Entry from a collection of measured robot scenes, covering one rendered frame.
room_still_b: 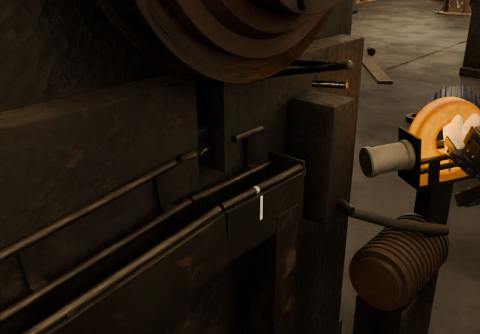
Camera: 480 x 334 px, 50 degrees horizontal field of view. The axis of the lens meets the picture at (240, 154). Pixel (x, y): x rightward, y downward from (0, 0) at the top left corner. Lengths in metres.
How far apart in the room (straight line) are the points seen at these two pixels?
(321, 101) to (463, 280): 1.17
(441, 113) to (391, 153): 0.12
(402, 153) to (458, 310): 0.88
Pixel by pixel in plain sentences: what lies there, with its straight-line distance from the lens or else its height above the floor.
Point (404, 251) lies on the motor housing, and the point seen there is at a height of 0.52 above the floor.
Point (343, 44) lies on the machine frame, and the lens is 1.09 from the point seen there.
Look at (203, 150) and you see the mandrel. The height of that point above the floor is 0.75.
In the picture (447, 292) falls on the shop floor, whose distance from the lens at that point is 1.87.
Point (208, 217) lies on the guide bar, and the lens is 0.71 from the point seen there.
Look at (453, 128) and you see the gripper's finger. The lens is 1.04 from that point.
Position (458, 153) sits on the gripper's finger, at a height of 0.71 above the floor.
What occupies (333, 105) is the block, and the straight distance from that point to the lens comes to 0.91.
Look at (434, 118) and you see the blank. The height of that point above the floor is 0.75.
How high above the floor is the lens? 1.05
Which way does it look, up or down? 22 degrees down
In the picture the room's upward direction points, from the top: straight up
